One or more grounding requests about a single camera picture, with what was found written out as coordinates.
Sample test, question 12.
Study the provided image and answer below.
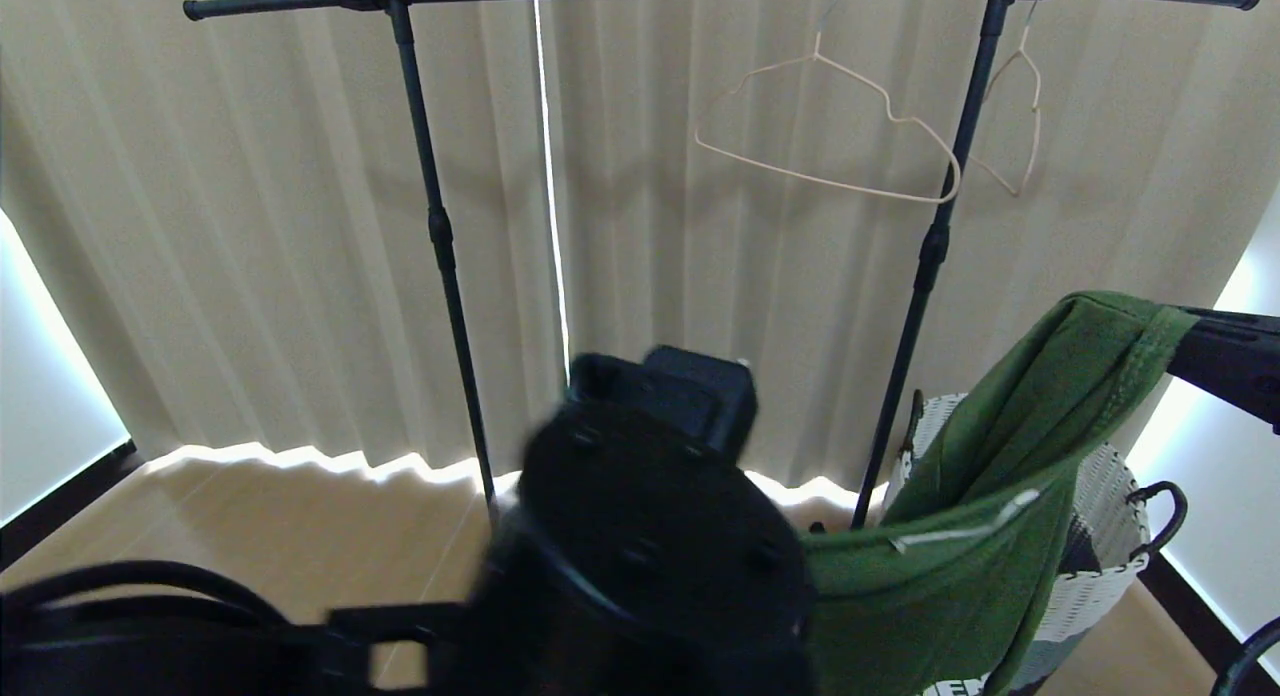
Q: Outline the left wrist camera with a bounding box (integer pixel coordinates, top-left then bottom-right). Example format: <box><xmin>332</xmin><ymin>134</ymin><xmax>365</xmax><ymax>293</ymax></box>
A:
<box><xmin>568</xmin><ymin>346</ymin><xmax>758</xmax><ymax>457</ymax></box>

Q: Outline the green printed t-shirt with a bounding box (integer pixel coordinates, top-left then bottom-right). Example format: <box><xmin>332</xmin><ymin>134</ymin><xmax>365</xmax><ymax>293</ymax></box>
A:
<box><xmin>800</xmin><ymin>291</ymin><xmax>1201</xmax><ymax>696</ymax></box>

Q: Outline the white laundry basket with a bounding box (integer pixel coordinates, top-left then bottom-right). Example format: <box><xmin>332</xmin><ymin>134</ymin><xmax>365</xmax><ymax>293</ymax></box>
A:
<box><xmin>885</xmin><ymin>389</ymin><xmax>1191</xmax><ymax>696</ymax></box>

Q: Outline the pink clothes hanger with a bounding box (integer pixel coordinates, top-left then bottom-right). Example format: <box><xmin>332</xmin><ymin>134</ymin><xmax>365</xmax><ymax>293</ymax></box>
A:
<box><xmin>968</xmin><ymin>0</ymin><xmax>1044</xmax><ymax>199</ymax></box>
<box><xmin>693</xmin><ymin>0</ymin><xmax>963</xmax><ymax>205</ymax></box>

